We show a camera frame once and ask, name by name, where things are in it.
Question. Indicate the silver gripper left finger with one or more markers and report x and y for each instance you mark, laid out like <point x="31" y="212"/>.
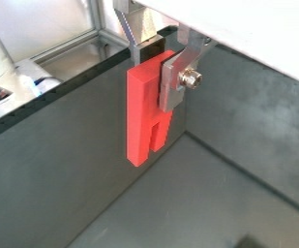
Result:
<point x="136" y="22"/>

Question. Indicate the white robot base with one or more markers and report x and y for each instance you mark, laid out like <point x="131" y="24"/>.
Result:
<point x="23" y="82"/>

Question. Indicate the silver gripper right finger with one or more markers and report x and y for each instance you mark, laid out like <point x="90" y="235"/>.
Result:
<point x="178" y="72"/>

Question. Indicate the red double-square peg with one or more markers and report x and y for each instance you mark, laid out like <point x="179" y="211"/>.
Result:
<point x="147" y="121"/>

